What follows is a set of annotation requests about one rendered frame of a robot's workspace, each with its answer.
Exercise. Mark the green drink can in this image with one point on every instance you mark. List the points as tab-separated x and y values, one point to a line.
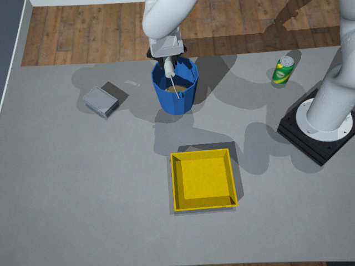
283	70

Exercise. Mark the blue bucket with grey handle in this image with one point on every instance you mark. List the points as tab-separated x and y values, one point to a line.
175	88

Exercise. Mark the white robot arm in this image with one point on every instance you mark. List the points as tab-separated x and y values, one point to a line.
327	117

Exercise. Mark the grey rectangular case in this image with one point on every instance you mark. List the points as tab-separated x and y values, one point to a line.
101	101

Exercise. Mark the yellow square tray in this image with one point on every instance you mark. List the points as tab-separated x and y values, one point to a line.
202	179

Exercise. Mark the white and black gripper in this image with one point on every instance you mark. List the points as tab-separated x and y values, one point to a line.
160	58

